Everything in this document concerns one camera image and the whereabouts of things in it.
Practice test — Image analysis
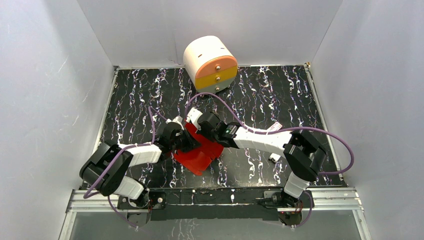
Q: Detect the red paper box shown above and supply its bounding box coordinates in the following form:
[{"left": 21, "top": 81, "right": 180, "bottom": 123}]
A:
[{"left": 173, "top": 123, "right": 224, "bottom": 176}]

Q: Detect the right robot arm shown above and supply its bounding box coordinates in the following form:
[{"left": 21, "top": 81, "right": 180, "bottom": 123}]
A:
[{"left": 187, "top": 108, "right": 328, "bottom": 208}]

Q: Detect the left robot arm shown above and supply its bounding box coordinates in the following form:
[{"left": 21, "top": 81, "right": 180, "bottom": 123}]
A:
[{"left": 79, "top": 120, "right": 201, "bottom": 208}]

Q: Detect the round three-drawer cabinet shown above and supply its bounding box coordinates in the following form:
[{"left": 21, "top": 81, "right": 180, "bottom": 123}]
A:
[{"left": 183, "top": 35, "right": 238, "bottom": 94}]

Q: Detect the small red white card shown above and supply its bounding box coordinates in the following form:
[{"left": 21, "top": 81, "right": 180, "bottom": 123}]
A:
[{"left": 267, "top": 121, "right": 282, "bottom": 132}]

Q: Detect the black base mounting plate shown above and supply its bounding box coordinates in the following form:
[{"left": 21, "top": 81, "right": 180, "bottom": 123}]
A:
[{"left": 117, "top": 187, "right": 314, "bottom": 225}]

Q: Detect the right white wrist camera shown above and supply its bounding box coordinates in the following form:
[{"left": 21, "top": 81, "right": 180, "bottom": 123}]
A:
[{"left": 186, "top": 107, "right": 203, "bottom": 130}]

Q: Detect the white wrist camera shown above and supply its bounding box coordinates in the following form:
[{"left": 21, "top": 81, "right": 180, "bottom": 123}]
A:
[
  {"left": 186, "top": 107, "right": 203, "bottom": 130},
  {"left": 166, "top": 115, "right": 184, "bottom": 129}
]

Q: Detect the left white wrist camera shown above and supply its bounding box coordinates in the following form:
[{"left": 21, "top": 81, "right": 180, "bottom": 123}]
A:
[{"left": 166, "top": 115, "right": 184, "bottom": 129}]

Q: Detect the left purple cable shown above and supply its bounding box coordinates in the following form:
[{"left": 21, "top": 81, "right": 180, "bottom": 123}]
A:
[{"left": 82, "top": 105, "right": 173, "bottom": 229}]

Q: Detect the purple cable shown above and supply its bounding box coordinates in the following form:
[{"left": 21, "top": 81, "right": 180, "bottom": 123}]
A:
[
  {"left": 82, "top": 105, "right": 173, "bottom": 229},
  {"left": 183, "top": 92, "right": 355, "bottom": 229}
]

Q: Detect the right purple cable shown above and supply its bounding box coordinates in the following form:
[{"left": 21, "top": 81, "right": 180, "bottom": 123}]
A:
[{"left": 183, "top": 92, "right": 355, "bottom": 229}]

